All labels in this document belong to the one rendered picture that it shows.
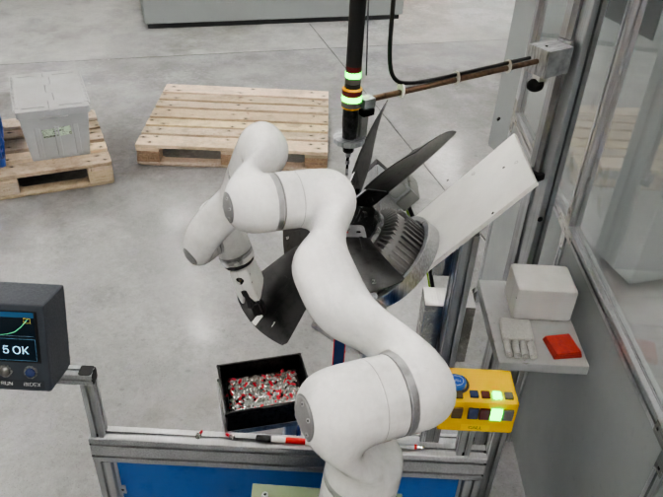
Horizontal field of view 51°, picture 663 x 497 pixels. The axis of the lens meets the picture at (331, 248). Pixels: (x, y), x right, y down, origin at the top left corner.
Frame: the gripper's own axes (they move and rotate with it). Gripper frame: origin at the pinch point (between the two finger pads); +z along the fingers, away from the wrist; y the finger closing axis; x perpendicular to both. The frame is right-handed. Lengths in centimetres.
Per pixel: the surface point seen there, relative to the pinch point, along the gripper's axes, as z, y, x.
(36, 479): 71, 17, 108
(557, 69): -28, 39, -85
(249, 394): 13.9, -15.9, 5.1
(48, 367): -24, -37, 32
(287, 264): -5.2, 8.5, -8.6
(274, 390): 16.1, -13.8, -0.6
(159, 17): 45, 520, 173
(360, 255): -13.3, -5.2, -29.5
